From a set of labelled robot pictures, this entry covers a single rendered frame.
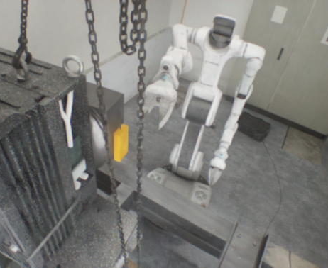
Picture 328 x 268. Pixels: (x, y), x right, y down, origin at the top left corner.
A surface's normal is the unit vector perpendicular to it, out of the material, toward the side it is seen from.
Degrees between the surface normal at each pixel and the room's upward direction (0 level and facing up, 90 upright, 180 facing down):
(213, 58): 86
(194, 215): 0
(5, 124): 90
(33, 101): 0
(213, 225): 0
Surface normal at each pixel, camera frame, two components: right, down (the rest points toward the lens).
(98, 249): 0.11, -0.73
